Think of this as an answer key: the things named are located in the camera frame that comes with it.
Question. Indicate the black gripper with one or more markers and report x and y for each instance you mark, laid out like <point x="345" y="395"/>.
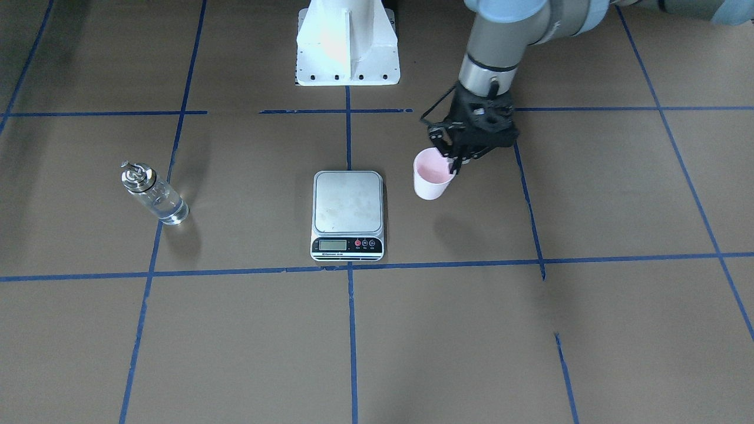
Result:
<point x="459" y="111"/>

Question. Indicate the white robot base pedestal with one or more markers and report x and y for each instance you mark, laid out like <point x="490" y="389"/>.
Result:
<point x="347" y="43"/>

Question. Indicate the digital kitchen scale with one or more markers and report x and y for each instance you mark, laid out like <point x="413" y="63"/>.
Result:
<point x="347" y="217"/>

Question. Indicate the pink paper cup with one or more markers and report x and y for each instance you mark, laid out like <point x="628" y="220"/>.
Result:
<point x="431" y="174"/>

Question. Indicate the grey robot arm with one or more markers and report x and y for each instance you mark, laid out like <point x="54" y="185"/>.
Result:
<point x="502" y="30"/>

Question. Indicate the clear glass sauce bottle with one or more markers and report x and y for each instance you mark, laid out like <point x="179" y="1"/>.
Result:
<point x="154" y="192"/>

